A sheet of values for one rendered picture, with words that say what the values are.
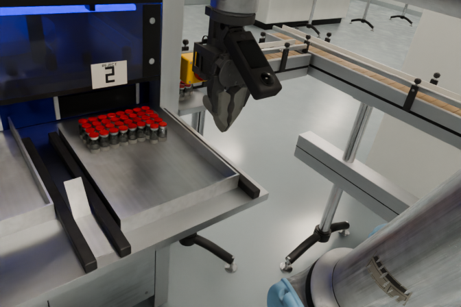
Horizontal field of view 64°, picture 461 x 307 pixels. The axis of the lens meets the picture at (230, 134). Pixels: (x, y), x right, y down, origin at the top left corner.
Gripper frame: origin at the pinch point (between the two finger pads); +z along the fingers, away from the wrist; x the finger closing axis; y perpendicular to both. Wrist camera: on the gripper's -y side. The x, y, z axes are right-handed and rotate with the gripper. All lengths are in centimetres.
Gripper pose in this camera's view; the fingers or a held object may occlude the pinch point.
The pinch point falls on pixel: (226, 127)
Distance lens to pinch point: 66.2
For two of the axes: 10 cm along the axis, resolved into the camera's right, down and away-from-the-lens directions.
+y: -6.1, -4.7, 6.4
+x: -7.8, 2.3, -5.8
